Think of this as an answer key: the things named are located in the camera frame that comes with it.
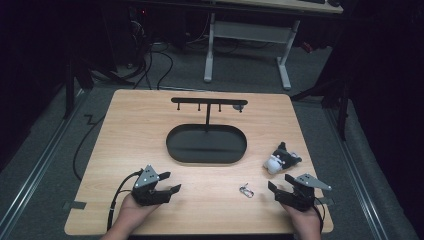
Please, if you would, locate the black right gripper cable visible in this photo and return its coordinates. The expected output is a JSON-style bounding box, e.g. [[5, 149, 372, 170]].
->
[[313, 197, 326, 233]]

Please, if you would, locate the dark computer tower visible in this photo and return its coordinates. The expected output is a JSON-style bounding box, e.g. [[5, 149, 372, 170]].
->
[[126, 6, 153, 69]]

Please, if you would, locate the person's left hand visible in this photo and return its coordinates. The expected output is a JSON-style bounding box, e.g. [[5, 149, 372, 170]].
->
[[114, 194, 160, 233]]

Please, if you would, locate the black and white plush keychain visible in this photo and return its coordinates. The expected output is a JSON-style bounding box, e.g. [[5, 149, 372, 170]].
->
[[263, 141, 303, 175]]

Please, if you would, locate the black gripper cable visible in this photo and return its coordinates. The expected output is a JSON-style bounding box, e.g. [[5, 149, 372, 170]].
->
[[106, 169, 144, 232], [313, 197, 326, 233]]

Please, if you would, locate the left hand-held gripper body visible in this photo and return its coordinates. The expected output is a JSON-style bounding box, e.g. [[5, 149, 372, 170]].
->
[[131, 164, 173, 207]]

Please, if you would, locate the bundle of black floor cables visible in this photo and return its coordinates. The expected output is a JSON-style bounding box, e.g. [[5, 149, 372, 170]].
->
[[131, 19, 175, 91]]

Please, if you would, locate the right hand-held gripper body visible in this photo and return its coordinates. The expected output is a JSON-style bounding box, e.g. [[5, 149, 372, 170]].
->
[[275, 173, 333, 213]]

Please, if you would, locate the metal floor rail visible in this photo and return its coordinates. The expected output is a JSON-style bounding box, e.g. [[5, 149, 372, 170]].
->
[[324, 108, 391, 240], [0, 89, 86, 236]]

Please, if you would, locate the person's right hand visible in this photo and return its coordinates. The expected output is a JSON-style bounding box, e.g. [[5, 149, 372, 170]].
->
[[281, 203, 323, 240]]

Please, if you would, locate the black stand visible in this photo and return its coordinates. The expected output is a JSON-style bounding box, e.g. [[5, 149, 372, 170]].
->
[[62, 56, 134, 120], [289, 78, 352, 142]]

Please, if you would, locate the white-legged desk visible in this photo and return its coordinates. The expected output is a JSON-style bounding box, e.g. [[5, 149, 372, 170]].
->
[[203, 0, 344, 91]]

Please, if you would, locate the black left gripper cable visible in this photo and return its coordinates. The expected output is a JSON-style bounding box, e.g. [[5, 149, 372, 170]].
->
[[106, 169, 144, 232]]

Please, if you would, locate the thin black floor cable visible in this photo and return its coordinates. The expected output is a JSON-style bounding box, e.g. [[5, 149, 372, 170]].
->
[[72, 114, 106, 182]]

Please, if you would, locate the black key rack with tray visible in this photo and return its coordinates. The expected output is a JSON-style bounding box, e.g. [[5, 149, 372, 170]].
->
[[165, 97, 249, 165]]

